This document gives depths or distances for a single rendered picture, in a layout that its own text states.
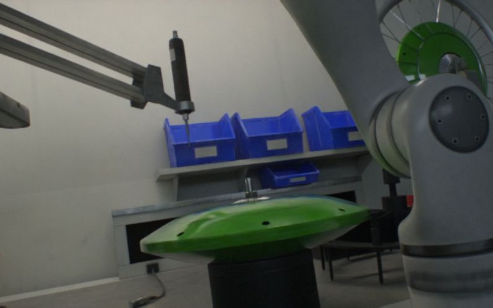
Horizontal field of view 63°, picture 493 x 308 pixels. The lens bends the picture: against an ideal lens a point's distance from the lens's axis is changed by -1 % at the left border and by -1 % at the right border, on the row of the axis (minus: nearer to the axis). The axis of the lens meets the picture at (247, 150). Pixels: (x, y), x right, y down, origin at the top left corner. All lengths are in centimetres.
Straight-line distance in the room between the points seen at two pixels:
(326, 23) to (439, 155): 16
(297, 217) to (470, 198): 17
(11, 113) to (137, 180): 108
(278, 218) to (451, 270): 17
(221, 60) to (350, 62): 119
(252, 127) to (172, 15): 52
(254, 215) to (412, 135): 19
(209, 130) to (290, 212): 106
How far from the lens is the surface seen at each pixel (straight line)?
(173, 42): 105
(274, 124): 156
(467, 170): 39
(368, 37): 44
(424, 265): 40
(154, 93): 93
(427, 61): 120
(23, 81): 156
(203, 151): 127
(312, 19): 42
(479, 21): 144
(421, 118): 38
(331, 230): 45
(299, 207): 47
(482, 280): 40
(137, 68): 93
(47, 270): 148
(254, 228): 43
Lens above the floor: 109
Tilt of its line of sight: 7 degrees up
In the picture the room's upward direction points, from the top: 8 degrees counter-clockwise
